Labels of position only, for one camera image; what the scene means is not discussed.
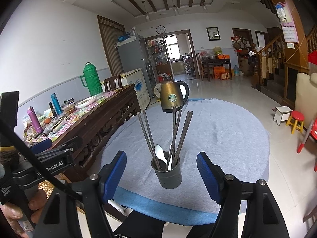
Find framed wall picture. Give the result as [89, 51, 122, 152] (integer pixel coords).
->
[206, 27, 221, 41]

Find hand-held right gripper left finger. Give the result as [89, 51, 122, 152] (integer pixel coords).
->
[36, 151, 127, 238]

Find clear food container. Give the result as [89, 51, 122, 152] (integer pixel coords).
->
[62, 102, 76, 113]

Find orange cardboard box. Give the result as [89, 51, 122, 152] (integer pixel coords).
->
[213, 66, 232, 80]

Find person's left hand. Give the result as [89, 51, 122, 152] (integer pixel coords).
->
[0, 190, 48, 238]

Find wooden stair railing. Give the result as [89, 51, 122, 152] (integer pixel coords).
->
[251, 30, 317, 90]

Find white hanging bag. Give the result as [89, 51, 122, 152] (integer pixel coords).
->
[275, 2, 288, 21]

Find grey refrigerator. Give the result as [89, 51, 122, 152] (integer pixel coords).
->
[114, 33, 155, 100]

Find beige sofa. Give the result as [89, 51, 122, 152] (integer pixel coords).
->
[295, 72, 317, 129]

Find wooden pillar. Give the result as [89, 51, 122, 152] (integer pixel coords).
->
[263, 0, 310, 72]

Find grey metal utensil holder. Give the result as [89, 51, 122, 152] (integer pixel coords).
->
[151, 151, 183, 189]

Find red and yellow stool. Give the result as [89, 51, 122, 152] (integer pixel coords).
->
[286, 111, 305, 134]

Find slatted wooden chair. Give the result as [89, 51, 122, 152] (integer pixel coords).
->
[196, 53, 209, 80]

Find white bowl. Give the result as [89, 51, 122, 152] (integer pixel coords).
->
[75, 97, 97, 109]

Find green thermos flask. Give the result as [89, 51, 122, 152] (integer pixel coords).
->
[80, 62, 104, 97]

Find black cable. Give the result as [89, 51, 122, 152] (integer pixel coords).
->
[0, 119, 82, 200]

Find white chest freezer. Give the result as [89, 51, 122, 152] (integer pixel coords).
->
[116, 67, 151, 111]

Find gold electric kettle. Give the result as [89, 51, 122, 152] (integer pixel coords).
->
[160, 77, 189, 113]

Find red child chair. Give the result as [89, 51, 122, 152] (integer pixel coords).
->
[297, 119, 317, 171]

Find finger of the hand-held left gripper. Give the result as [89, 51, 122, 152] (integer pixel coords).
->
[35, 135, 83, 165]
[30, 138, 53, 155]

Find small white stool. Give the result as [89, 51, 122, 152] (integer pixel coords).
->
[272, 106, 294, 126]

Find carved wooden sideboard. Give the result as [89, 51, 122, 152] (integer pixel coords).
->
[23, 84, 141, 181]

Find glass display cabinet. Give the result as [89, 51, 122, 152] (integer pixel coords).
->
[146, 38, 171, 73]

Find blue drink bottle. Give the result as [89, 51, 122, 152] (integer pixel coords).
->
[51, 93, 63, 116]

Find blue tablecloth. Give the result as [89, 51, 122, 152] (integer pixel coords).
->
[113, 186, 220, 225]

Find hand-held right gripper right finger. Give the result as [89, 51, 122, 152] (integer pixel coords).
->
[196, 152, 290, 238]

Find brown wooden armchair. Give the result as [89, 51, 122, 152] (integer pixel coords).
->
[302, 198, 317, 228]

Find white plastic spoon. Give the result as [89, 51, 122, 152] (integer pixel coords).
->
[154, 144, 167, 165]
[167, 143, 173, 171]

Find brown wooden door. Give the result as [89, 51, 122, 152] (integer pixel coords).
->
[97, 15, 125, 77]

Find person's legs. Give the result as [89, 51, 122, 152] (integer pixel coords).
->
[113, 209, 218, 238]

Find purple drink bottle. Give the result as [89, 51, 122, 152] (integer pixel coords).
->
[27, 107, 43, 134]

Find dark wooden dining table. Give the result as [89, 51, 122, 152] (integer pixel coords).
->
[201, 57, 232, 82]

